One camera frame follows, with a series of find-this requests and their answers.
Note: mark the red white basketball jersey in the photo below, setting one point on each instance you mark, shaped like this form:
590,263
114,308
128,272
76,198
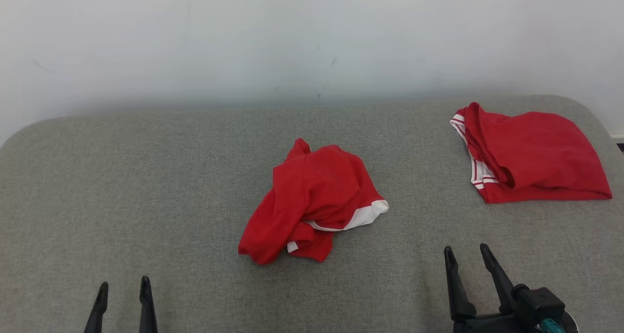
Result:
536,152

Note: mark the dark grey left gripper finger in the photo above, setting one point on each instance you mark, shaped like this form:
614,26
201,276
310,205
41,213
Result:
97,313
147,308

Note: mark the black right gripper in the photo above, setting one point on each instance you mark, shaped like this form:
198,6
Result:
487,325

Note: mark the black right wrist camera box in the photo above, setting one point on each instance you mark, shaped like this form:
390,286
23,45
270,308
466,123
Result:
538,301

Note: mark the red white basketball shorts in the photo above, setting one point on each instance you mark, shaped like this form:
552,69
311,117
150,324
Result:
312,191

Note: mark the teal right camera connector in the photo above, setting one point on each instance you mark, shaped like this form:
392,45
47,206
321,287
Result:
553,327

